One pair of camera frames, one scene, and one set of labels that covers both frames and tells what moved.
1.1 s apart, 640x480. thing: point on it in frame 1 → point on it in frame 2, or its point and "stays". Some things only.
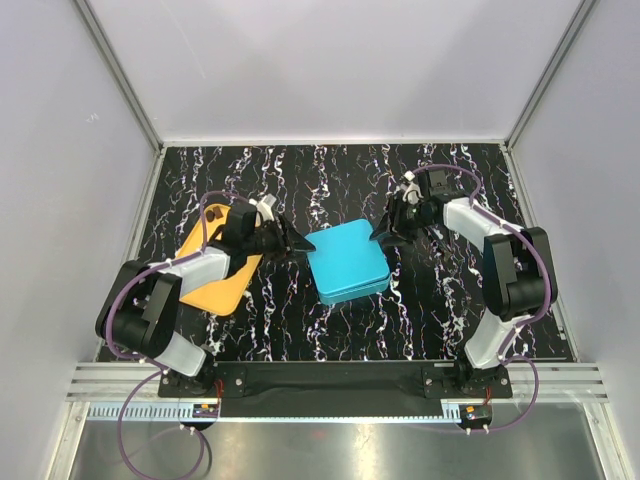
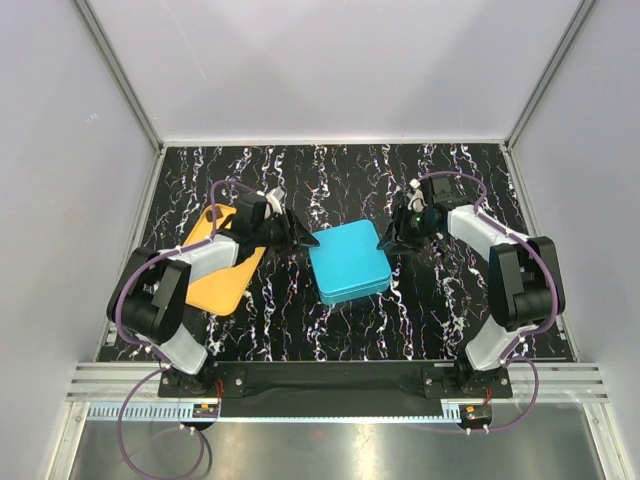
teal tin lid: (346, 259) stays
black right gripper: (385, 226) → (406, 241)
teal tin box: (334, 285) stays
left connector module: (205, 410) stays
